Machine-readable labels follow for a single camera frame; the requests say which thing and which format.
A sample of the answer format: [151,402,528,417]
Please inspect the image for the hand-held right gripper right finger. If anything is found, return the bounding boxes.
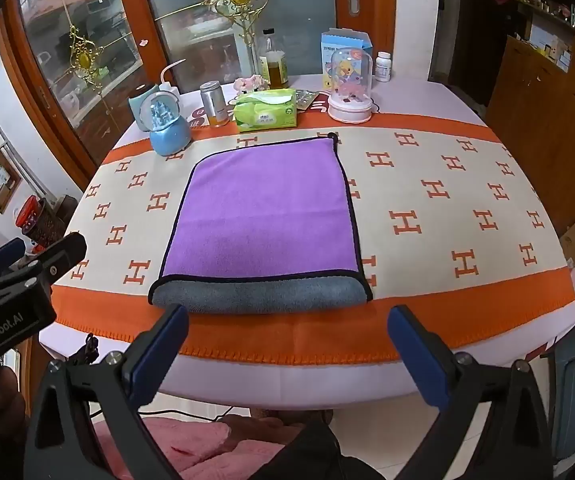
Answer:
[387,305,554,480]

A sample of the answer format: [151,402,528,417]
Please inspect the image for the silver blister packs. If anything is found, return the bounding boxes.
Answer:
[293,89,321,110]

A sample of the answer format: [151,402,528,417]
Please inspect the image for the teal cup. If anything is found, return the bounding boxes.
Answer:
[128,83,162,133]

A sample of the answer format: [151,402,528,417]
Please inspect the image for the black floor cable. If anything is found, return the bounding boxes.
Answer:
[90,402,253,423]

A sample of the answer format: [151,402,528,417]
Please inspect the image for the orange and beige printed blanket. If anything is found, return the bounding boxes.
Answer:
[51,121,575,367]

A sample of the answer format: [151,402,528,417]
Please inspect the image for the silver metal can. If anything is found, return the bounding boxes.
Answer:
[200,81,229,127]

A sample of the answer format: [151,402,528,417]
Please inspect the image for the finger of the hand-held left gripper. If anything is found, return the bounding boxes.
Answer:
[22,231,88,286]
[0,237,26,281]

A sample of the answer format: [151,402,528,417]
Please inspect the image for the red lid jar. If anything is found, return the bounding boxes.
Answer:
[14,195,50,246]

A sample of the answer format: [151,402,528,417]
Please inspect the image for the clear dome music box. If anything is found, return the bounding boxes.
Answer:
[328,47,373,123]

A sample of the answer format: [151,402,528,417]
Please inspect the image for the purple and grey towel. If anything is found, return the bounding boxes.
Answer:
[148,131,374,315]

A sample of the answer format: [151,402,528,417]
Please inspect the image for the person's black clothing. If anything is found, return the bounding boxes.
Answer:
[254,417,385,480]

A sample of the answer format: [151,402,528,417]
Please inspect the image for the green tissue pack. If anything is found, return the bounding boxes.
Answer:
[231,89,299,134]

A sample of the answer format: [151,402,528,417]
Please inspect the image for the blue and white carton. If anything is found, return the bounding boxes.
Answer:
[321,28,374,92]

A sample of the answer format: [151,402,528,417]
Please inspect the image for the wall shelf with small boxes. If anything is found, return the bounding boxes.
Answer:
[512,0,575,72]

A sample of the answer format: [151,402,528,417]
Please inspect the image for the wooden glass door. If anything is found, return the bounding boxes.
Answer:
[0,0,165,176]

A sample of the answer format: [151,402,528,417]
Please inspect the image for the frosted glass door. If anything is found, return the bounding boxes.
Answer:
[137,0,341,96]

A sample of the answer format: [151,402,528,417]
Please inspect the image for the blue snow globe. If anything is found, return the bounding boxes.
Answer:
[140,92,191,156]

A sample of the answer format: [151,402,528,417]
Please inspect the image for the small pink toy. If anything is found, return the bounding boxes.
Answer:
[234,74,268,92]

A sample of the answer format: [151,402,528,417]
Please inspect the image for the pink fluffy cushion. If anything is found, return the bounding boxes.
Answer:
[92,416,233,477]

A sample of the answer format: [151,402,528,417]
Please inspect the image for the white pill bottle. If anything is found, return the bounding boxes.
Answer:
[375,51,393,83]

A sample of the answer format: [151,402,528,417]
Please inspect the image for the brown wooden cabinet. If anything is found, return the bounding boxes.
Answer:
[485,15,575,241]

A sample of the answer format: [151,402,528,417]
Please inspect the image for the white plug with cable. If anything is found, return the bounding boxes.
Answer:
[158,59,187,111]

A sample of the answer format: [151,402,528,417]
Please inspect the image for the glass oil bottle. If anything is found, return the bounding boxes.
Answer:
[258,28,289,90]

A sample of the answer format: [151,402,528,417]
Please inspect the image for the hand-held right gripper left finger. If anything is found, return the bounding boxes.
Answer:
[23,304,190,480]

